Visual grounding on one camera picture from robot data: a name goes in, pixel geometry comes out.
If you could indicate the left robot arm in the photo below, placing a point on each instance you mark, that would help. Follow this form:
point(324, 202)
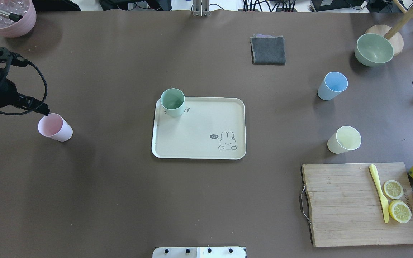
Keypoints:
point(3, 76)

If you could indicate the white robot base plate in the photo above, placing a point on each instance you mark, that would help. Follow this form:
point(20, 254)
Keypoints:
point(200, 252)

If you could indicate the pink bowl with ice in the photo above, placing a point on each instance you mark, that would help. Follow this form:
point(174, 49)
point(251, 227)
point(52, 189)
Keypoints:
point(20, 20)

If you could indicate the green plastic bowl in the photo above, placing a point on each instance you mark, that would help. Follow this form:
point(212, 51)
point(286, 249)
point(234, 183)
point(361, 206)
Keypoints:
point(373, 50)

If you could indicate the lower lemon slice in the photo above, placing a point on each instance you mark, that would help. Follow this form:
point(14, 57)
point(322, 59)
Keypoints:
point(399, 211)

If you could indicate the blue plastic cup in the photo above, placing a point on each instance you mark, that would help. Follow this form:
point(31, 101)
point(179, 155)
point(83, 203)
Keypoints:
point(332, 84)

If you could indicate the pink plastic cup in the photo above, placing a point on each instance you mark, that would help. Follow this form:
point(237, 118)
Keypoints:
point(55, 127)

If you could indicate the aluminium frame post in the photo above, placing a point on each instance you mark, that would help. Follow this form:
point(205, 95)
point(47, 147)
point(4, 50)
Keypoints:
point(201, 8)

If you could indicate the lemon slice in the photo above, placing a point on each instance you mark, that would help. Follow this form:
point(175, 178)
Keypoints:
point(399, 211)
point(393, 189)

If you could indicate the green plastic cup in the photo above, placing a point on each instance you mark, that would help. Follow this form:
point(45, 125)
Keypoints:
point(173, 101)

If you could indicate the yellow plastic knife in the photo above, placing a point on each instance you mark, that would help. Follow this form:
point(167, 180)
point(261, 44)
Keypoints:
point(383, 200)

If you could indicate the wooden stand with round base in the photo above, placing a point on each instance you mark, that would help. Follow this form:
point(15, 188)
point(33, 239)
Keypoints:
point(392, 33)

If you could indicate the wooden cutting board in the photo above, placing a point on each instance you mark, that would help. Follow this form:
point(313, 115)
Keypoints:
point(344, 208)

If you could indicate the upper lemon slice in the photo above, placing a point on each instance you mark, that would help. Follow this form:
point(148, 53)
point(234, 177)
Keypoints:
point(393, 189)

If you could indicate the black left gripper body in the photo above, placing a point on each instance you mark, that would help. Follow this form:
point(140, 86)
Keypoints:
point(5, 94)

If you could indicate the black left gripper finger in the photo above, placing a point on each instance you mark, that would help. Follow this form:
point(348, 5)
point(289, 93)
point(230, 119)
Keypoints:
point(37, 106)

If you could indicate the pale yellow plastic cup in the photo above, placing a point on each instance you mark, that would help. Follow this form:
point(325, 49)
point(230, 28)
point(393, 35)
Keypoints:
point(345, 139)

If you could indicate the folded grey cloth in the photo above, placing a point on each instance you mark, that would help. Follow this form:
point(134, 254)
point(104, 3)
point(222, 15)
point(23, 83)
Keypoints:
point(267, 49)

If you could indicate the cream rabbit tray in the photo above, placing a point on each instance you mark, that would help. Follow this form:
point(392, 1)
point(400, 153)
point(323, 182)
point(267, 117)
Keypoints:
point(210, 128)

